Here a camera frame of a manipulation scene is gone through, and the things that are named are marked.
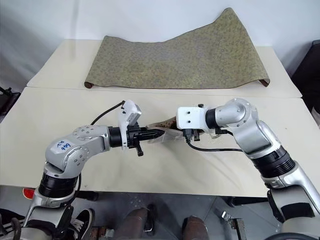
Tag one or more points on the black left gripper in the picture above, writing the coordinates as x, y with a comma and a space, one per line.
133, 136

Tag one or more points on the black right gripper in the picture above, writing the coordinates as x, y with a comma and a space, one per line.
191, 135

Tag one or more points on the small clear plastic bag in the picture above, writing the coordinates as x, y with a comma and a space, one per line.
167, 130

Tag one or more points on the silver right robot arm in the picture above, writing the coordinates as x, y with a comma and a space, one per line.
252, 135

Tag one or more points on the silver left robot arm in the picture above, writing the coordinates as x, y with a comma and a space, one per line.
75, 150

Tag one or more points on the olive patterned table mat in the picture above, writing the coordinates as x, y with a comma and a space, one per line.
175, 57

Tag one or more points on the brown rounded shape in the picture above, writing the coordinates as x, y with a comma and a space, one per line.
135, 223
196, 228

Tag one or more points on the black white sneaker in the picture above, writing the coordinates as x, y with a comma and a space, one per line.
81, 223

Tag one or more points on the black chair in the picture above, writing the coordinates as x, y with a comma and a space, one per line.
306, 75

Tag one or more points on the red round reflector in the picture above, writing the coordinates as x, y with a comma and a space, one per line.
28, 193

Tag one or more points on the black stand base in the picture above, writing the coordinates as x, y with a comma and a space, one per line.
7, 100

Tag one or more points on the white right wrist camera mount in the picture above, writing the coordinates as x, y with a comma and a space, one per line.
190, 116

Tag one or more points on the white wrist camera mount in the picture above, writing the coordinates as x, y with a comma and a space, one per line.
124, 117
190, 116

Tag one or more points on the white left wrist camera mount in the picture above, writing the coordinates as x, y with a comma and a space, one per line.
124, 117

